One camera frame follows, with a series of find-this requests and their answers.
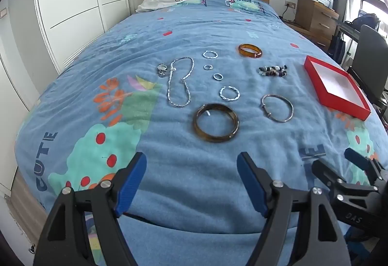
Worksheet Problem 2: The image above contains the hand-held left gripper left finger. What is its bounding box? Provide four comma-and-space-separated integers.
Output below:
36, 151, 148, 266

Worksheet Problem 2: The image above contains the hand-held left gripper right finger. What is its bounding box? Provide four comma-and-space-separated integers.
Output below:
236, 151, 348, 266

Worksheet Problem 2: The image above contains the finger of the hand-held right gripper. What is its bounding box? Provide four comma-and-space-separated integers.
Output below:
312, 158, 352, 203
344, 148, 388, 191

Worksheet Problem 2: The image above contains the dark brown bangle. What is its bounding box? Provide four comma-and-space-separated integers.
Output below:
193, 103, 240, 143

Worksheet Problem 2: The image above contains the thin silver bangle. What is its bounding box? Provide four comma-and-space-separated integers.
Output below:
261, 94, 294, 123

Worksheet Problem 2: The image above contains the red shallow box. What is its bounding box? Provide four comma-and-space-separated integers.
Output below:
304, 55, 372, 121

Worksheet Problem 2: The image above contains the silver chain necklace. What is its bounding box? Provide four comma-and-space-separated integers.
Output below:
166, 57, 194, 108

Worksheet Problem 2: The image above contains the large twisted silver hoop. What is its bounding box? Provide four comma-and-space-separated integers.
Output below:
219, 86, 241, 102

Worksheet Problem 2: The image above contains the beaded bracelet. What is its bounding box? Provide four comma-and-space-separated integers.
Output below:
258, 65, 288, 78

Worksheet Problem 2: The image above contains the dark chair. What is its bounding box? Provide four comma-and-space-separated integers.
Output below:
347, 24, 388, 103

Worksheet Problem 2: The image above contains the dark blue bag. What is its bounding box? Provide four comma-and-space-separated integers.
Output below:
329, 35, 346, 63

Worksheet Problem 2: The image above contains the glass desk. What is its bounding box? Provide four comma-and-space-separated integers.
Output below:
338, 22, 362, 42

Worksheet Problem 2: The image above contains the low wooden cabinet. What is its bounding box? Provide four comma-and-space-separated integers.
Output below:
283, 21, 332, 52

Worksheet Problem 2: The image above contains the amber bangle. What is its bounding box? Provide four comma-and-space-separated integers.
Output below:
238, 43, 263, 58

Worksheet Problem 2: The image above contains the black bag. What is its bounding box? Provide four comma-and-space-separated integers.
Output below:
352, 13, 380, 32

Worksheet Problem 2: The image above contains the wooden chest of drawers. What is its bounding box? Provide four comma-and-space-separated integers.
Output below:
295, 0, 339, 40

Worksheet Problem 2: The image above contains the blue printed blanket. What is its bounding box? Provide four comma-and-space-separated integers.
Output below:
15, 0, 388, 266

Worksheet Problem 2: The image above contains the white garment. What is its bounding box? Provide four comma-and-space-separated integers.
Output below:
135, 0, 198, 13

